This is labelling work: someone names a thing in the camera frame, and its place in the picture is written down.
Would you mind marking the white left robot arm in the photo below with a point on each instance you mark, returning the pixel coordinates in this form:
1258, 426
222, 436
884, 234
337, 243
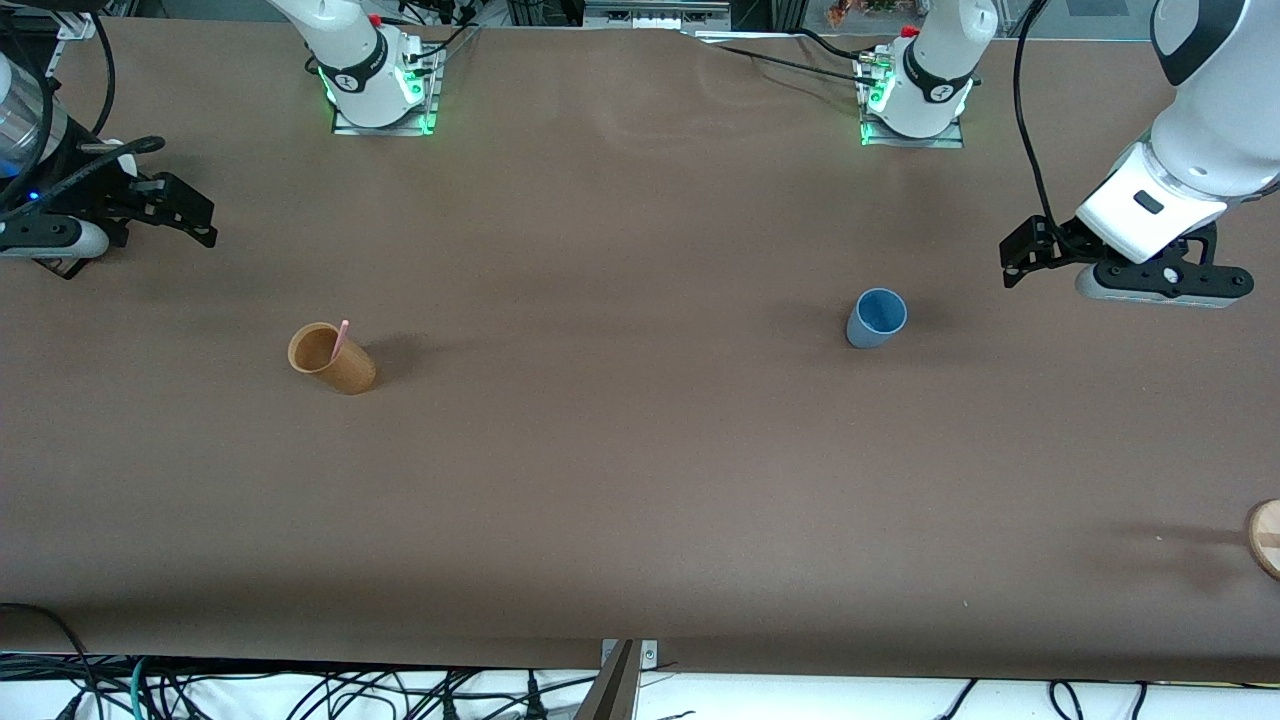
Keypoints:
1220, 150

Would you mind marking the pink chopstick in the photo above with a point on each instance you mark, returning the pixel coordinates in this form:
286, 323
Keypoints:
341, 335

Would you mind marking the aluminium corner profile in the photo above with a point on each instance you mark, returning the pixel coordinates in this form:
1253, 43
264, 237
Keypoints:
78, 26

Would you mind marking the brown cup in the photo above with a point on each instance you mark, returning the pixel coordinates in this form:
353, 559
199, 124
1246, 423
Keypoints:
335, 362

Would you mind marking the orange object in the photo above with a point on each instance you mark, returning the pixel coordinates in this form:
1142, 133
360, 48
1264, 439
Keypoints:
855, 10

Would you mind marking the metal table bracket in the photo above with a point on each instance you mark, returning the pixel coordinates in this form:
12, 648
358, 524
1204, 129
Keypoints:
648, 654

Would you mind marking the dark metal stand post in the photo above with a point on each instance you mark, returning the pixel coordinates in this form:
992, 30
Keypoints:
612, 690

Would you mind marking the blue plastic cup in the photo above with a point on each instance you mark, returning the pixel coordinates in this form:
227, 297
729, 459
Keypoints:
872, 325

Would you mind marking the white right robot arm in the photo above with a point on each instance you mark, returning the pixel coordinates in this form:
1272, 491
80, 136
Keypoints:
350, 50

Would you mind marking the round wooden disc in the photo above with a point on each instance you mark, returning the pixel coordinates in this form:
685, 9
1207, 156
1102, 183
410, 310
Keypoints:
1266, 538

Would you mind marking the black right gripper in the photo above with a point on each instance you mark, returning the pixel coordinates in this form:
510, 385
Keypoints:
103, 192

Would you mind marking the grey metal frame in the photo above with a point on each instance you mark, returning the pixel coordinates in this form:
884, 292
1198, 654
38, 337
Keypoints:
655, 14

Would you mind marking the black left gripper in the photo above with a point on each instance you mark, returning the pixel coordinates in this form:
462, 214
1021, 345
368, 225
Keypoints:
1061, 241

